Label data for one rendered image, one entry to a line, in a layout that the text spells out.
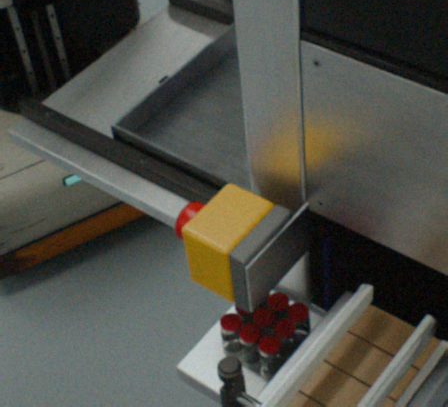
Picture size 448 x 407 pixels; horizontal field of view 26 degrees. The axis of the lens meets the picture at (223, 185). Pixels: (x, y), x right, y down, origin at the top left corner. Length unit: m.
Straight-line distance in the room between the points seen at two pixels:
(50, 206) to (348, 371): 1.31
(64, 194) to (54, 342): 0.31
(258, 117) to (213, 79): 0.41
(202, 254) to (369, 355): 0.17
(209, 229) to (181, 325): 1.25
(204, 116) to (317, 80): 0.44
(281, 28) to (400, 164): 0.14
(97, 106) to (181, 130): 0.12
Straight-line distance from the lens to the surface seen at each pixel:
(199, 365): 0.95
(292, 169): 0.86
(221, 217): 0.87
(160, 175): 1.11
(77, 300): 2.19
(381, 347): 0.90
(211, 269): 0.87
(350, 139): 0.79
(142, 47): 1.33
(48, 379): 2.08
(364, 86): 0.75
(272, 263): 0.87
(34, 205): 2.09
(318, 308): 0.99
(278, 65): 0.79
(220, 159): 1.14
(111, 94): 1.26
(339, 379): 0.88
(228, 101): 1.21
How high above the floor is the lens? 1.66
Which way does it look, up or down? 44 degrees down
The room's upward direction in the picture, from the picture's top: 7 degrees counter-clockwise
